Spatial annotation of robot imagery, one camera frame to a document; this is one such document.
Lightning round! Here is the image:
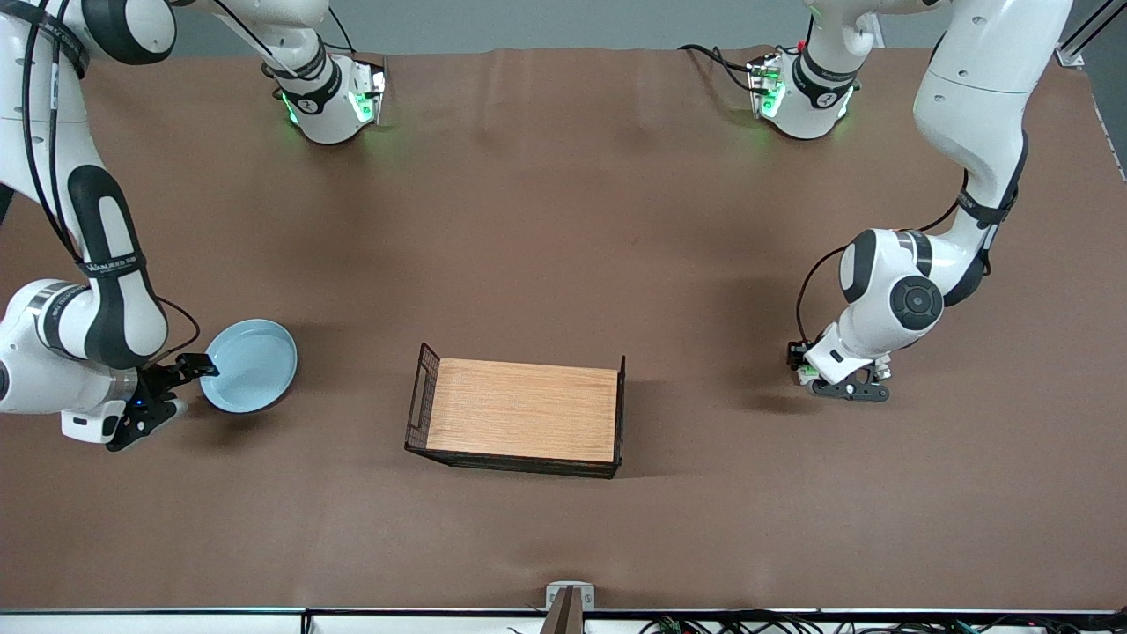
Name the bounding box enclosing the black wire tray wooden base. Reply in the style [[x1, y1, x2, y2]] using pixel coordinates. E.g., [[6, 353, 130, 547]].
[[404, 343, 627, 480]]

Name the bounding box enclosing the tangled black cable bundle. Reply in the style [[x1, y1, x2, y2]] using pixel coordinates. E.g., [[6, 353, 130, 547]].
[[638, 609, 1127, 634]]

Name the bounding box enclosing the light blue round plate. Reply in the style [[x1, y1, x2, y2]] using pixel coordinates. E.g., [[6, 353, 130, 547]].
[[200, 319, 298, 415]]

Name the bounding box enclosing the aluminium camera post with bracket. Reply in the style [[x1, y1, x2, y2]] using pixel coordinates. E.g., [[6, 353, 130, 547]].
[[541, 581, 597, 634]]

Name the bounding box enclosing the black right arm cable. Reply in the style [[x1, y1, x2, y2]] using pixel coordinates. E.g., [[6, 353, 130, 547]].
[[19, 0, 205, 366]]

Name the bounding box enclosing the grey table edge rail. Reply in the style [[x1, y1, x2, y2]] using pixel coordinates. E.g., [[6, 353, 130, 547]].
[[0, 606, 1127, 618]]

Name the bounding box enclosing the aluminium frame strut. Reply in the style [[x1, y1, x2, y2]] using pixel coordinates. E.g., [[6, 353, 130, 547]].
[[1055, 0, 1127, 70]]

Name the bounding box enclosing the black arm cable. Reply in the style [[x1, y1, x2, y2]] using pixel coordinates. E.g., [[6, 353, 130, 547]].
[[795, 189, 971, 346], [19, 0, 205, 366]]

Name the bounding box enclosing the brown table cover sheet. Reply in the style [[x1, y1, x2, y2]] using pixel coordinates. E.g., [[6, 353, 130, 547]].
[[0, 44, 1127, 613]]

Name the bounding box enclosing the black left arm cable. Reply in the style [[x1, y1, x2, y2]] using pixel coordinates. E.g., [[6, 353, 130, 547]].
[[795, 189, 971, 346]]

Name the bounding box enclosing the black base power cable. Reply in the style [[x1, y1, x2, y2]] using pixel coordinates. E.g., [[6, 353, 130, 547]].
[[678, 42, 762, 93]]

